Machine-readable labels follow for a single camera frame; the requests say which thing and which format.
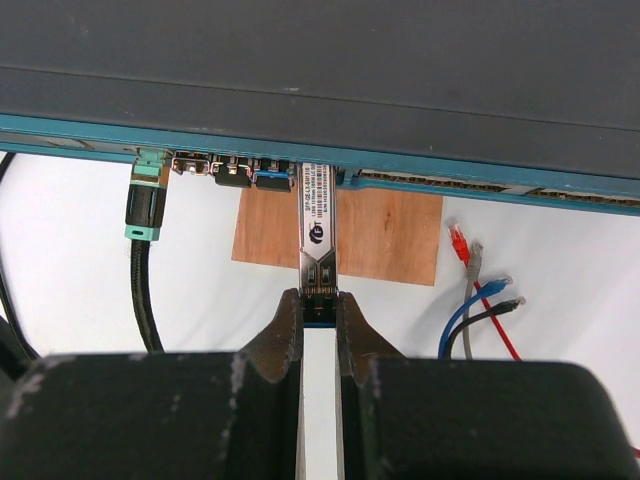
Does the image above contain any blue patch cable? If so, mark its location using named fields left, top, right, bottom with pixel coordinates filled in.
left=438, top=274, right=514, bottom=359

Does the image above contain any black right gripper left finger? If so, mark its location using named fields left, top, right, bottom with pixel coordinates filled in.
left=1, top=289, right=304, bottom=479

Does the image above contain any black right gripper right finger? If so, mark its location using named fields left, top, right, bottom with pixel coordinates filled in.
left=336, top=292, right=635, bottom=479

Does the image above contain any silver SFP module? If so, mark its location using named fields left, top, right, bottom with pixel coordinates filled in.
left=252, top=159, right=296, bottom=192
left=298, top=163, right=339, bottom=328
left=171, top=151, right=211, bottom=176
left=209, top=154, right=253, bottom=188

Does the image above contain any dark network switch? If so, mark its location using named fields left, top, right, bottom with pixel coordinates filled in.
left=1, top=1, right=639, bottom=215

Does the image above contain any black patch cable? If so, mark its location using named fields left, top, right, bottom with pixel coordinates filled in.
left=445, top=295, right=528, bottom=359

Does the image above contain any wooden board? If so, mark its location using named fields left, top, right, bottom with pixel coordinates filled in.
left=231, top=188, right=443, bottom=286

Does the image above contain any black cable teal plug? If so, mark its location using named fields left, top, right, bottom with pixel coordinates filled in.
left=0, top=146, right=171, bottom=361

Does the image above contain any grey patch cable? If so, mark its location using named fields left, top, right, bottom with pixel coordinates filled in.
left=461, top=241, right=487, bottom=360

